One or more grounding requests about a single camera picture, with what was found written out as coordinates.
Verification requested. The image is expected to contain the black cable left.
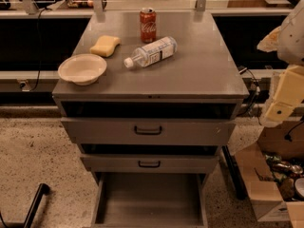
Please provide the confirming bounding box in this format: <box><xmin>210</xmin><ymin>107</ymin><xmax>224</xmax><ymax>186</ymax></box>
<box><xmin>29</xmin><ymin>7</ymin><xmax>51</xmax><ymax>92</ymax></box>

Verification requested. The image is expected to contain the grey middle drawer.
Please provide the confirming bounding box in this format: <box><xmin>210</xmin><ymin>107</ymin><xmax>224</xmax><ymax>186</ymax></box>
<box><xmin>81</xmin><ymin>144</ymin><xmax>218</xmax><ymax>174</ymax></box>

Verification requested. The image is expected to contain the red cola can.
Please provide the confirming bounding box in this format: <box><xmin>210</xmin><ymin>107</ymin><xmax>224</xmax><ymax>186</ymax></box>
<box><xmin>140</xmin><ymin>8</ymin><xmax>156</xmax><ymax>43</ymax></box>

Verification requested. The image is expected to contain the black bar on floor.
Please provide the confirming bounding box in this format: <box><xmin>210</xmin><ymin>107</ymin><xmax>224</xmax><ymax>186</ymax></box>
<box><xmin>23</xmin><ymin>183</ymin><xmax>50</xmax><ymax>228</ymax></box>

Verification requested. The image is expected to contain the yellow sponge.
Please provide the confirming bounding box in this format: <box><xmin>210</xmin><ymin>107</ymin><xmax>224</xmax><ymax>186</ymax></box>
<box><xmin>90</xmin><ymin>35</ymin><xmax>121</xmax><ymax>57</ymax></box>

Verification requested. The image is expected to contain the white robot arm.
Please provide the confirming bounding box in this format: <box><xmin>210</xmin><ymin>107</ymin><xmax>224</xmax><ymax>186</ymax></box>
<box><xmin>257</xmin><ymin>0</ymin><xmax>304</xmax><ymax>127</ymax></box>

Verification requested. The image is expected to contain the black cables right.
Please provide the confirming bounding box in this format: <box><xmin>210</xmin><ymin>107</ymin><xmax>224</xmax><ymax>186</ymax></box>
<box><xmin>237</xmin><ymin>66</ymin><xmax>264</xmax><ymax>125</ymax></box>

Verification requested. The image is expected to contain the grey metal drawer cabinet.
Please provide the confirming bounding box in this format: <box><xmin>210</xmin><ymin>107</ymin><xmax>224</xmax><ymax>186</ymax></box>
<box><xmin>51</xmin><ymin>9</ymin><xmax>250</xmax><ymax>228</ymax></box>

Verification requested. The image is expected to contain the black cabinet leg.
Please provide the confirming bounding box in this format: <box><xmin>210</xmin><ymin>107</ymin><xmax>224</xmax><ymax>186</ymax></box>
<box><xmin>222</xmin><ymin>145</ymin><xmax>247</xmax><ymax>200</ymax></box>

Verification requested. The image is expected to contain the grey open bottom drawer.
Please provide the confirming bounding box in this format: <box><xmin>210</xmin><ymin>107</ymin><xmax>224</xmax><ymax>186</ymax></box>
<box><xmin>90</xmin><ymin>173</ymin><xmax>208</xmax><ymax>228</ymax></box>

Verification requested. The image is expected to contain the cardboard box with items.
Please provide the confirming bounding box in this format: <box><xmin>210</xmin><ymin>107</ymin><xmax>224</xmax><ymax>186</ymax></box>
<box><xmin>235</xmin><ymin>121</ymin><xmax>304</xmax><ymax>228</ymax></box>

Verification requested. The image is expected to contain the white paper bowl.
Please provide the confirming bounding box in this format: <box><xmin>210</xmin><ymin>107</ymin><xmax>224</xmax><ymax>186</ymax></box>
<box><xmin>58</xmin><ymin>54</ymin><xmax>107</xmax><ymax>86</ymax></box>

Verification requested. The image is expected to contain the clear plastic water bottle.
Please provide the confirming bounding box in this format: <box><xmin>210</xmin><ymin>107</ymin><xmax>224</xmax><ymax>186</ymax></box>
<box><xmin>123</xmin><ymin>36</ymin><xmax>178</xmax><ymax>68</ymax></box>

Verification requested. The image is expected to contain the grey top drawer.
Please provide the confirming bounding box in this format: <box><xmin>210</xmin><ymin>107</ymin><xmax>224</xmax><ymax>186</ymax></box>
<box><xmin>63</xmin><ymin>102</ymin><xmax>235</xmax><ymax>145</ymax></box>

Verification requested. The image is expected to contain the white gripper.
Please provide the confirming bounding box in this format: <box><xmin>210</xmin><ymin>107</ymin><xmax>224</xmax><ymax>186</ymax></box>
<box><xmin>260</xmin><ymin>65</ymin><xmax>304</xmax><ymax>127</ymax></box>

